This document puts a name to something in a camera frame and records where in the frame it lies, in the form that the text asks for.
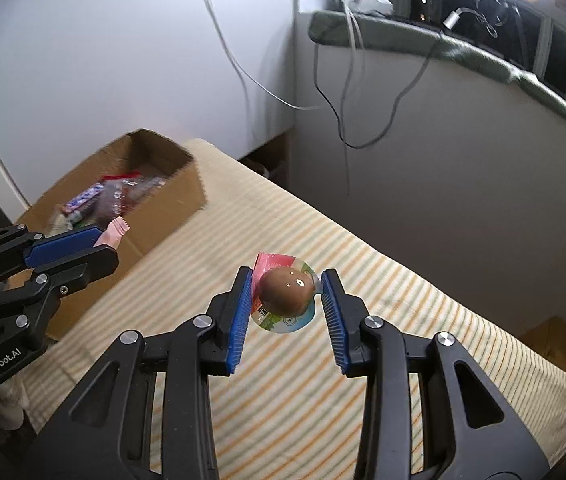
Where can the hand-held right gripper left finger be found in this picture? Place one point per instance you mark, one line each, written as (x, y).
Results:
(240, 325)

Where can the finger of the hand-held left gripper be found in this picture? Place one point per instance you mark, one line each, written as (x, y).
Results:
(63, 245)
(93, 265)

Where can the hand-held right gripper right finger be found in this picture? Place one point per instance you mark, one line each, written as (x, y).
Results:
(335, 325)

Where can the pink snack packet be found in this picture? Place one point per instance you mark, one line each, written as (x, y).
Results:
(113, 235)

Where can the large red-wrapped chocolate pastry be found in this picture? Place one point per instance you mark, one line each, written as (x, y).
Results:
(128, 197)

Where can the brown cardboard box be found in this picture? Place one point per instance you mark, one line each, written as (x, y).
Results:
(163, 220)

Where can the striped blanket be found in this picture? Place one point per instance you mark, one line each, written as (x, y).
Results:
(413, 310)

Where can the small cardboard box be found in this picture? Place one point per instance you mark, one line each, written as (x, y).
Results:
(550, 345)

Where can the grey stone windowsill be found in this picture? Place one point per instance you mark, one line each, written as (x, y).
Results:
(463, 52)

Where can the white power adapter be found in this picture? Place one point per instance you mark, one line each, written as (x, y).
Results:
(370, 0)

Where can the silver plug adapter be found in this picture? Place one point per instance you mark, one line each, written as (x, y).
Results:
(453, 18)

